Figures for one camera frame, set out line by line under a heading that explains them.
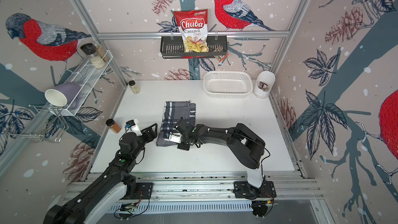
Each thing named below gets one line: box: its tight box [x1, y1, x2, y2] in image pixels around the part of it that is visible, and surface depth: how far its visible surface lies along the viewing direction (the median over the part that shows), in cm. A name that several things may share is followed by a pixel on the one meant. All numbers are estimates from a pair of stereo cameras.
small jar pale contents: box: [128, 79, 141, 95], surface depth 112 cm
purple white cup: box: [44, 82, 82, 107], surface depth 64 cm
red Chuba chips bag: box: [173, 8, 210, 53], surface depth 84 cm
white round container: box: [253, 70, 276, 99], surface depth 108 cm
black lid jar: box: [79, 43, 97, 58], surface depth 81 cm
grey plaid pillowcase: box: [155, 100, 196, 147], surface depth 103 cm
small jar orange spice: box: [105, 118, 123, 134], surface depth 92 cm
